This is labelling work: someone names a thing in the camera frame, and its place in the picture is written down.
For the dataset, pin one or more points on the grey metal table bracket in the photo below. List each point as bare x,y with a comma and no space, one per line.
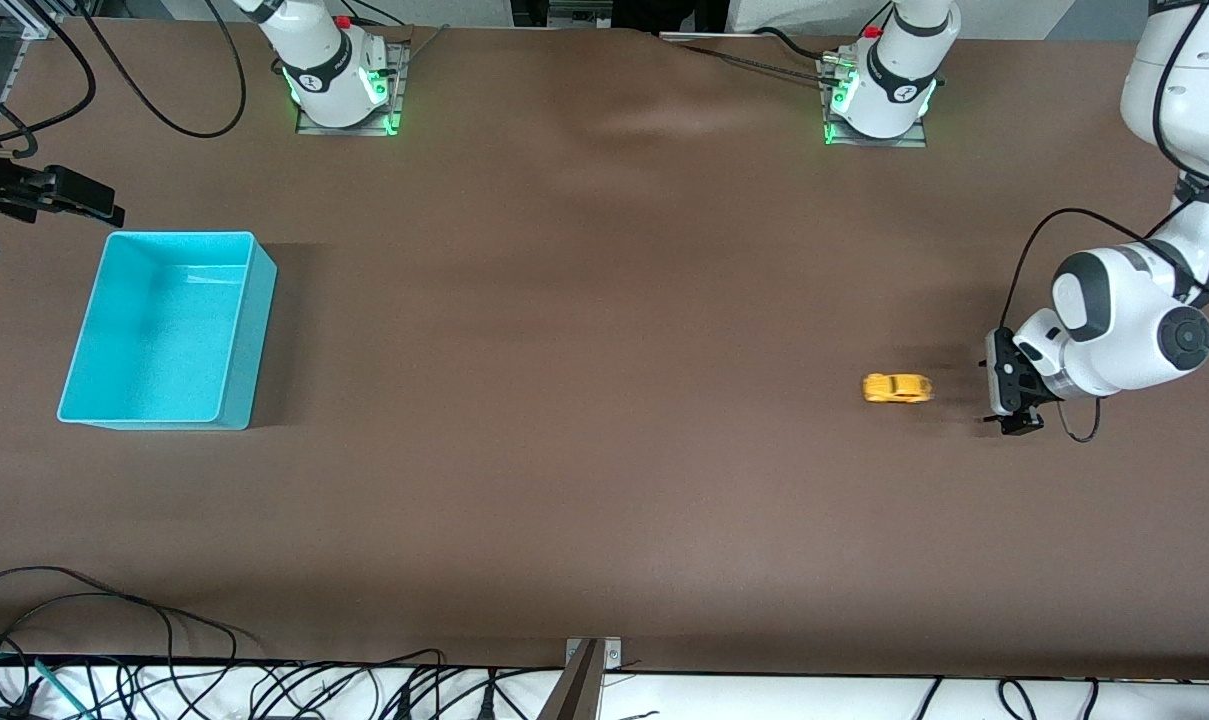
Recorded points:
589,690

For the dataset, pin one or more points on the brown table mat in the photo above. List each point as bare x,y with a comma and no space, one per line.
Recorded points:
604,450

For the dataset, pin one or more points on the grey metal device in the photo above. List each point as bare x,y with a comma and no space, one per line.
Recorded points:
584,12

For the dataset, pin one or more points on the turquoise plastic bin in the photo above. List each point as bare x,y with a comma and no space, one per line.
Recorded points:
164,340

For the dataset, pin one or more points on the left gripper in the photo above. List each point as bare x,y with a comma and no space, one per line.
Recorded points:
1011,383

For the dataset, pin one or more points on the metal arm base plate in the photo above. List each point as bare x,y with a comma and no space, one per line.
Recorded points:
909,142
349,128

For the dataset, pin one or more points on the aluminium frame extrusion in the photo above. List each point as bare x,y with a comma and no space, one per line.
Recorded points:
39,22

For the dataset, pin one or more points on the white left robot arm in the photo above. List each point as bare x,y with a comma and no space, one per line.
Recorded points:
1134,320

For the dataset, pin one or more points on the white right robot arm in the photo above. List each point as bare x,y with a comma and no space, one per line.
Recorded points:
324,70

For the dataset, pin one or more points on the yellow beetle toy car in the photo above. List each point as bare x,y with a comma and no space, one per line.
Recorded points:
899,388

